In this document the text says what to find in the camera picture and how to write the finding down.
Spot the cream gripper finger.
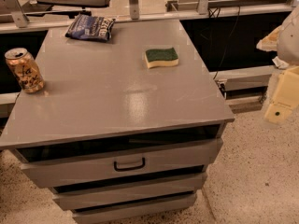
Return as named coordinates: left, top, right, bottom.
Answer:
left=256, top=26, right=280, bottom=51
left=264, top=66, right=299, bottom=124

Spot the grey drawer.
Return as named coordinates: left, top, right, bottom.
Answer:
left=53, top=172, right=207, bottom=210
left=73, top=192, right=197, bottom=224
left=21, top=138, right=223, bottom=188

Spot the top grey drawer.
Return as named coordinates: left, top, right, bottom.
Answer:
left=21, top=138, right=223, bottom=188

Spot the blue chip bag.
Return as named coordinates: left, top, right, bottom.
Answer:
left=65, top=14, right=115, bottom=42

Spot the black hanging cable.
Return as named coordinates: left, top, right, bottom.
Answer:
left=212, top=6, right=242, bottom=80

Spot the white crumpled cloth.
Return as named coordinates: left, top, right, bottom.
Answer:
left=273, top=57, right=290, bottom=70

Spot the bottom grey drawer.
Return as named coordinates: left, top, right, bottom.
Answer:
left=73, top=192, right=197, bottom=224

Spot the black drawer handle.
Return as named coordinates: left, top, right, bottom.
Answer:
left=113, top=158, right=146, bottom=172

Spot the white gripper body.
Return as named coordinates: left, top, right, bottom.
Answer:
left=277, top=6, right=299, bottom=65

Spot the green yellow sponge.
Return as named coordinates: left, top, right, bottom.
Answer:
left=145, top=48, right=178, bottom=69

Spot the middle grey drawer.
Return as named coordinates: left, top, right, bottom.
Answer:
left=53, top=172, right=207, bottom=210

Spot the grey drawer cabinet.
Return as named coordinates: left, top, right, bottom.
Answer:
left=1, top=21, right=234, bottom=214

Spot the orange soda can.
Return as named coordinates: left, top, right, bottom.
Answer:
left=5, top=48, right=45, bottom=93

